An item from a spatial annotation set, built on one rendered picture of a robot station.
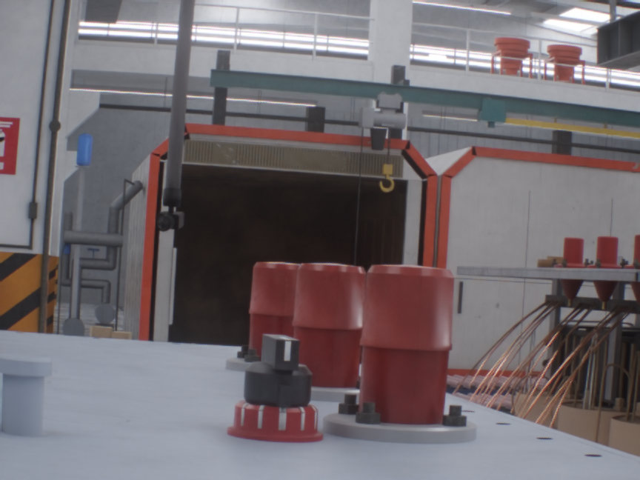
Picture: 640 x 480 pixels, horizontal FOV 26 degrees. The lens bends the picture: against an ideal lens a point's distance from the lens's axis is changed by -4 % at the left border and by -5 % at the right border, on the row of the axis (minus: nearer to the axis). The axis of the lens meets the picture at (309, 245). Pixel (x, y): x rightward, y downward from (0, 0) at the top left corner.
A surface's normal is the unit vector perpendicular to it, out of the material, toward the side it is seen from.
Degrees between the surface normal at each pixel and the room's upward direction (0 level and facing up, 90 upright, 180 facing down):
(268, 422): 88
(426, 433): 90
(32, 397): 90
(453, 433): 90
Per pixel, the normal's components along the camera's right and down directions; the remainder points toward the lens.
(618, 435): -0.97, -0.07
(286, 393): 0.17, -0.01
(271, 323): -0.17, -0.02
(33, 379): 0.59, 0.02
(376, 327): -0.69, -0.07
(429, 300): 0.40, -0.01
